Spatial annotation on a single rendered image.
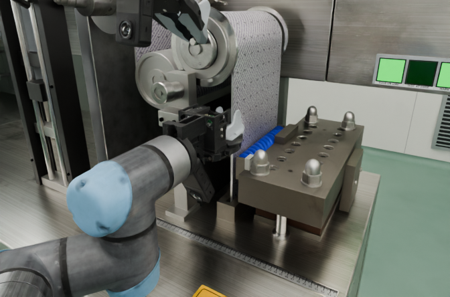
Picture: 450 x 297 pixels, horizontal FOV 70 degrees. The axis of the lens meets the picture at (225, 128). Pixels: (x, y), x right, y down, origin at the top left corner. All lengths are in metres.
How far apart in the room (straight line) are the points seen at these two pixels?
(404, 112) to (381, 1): 2.50
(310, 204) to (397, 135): 2.81
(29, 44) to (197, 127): 0.48
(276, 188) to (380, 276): 1.49
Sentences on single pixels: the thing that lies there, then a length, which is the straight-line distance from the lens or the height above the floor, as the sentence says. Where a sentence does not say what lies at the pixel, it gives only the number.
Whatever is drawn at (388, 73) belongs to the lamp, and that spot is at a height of 1.18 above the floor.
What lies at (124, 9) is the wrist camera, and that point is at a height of 1.32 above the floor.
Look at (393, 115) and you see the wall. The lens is 3.29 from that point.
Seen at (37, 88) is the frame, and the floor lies 1.16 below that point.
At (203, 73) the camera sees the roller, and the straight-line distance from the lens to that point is 0.61.
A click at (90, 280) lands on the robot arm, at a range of 0.45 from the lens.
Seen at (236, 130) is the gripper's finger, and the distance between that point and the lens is 0.59.
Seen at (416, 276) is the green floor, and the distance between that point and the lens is 2.11.
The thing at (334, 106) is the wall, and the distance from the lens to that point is 3.35.
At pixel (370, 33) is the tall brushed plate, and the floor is 1.27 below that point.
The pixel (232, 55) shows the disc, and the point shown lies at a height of 1.24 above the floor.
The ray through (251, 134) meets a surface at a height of 1.06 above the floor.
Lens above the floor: 1.32
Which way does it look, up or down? 21 degrees down
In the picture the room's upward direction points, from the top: straight up
